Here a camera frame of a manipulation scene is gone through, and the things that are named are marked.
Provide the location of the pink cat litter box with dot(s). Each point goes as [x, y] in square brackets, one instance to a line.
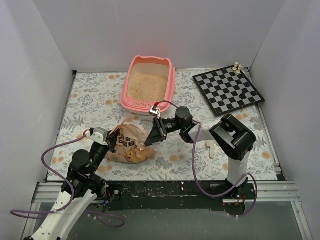
[149, 80]

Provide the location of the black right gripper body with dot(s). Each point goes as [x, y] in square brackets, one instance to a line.
[161, 128]

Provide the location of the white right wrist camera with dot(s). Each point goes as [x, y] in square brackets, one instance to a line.
[155, 110]

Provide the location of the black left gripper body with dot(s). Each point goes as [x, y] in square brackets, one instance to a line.
[110, 141]

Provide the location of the pink cat litter bag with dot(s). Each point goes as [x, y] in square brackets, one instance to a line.
[130, 146]

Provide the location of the black chess piece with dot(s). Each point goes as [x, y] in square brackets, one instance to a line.
[242, 95]

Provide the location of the white plastic bracket piece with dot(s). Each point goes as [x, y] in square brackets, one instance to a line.
[211, 145]

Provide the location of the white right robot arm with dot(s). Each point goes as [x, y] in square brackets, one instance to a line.
[233, 137]

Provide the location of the floral table mat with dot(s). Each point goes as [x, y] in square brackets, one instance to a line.
[95, 102]

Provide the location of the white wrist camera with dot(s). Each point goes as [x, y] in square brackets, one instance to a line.
[155, 110]
[97, 135]

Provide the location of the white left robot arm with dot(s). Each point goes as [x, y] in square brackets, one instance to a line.
[80, 188]

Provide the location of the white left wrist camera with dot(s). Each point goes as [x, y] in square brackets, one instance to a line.
[97, 135]

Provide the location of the black grey chessboard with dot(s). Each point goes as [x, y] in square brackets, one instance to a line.
[221, 89]

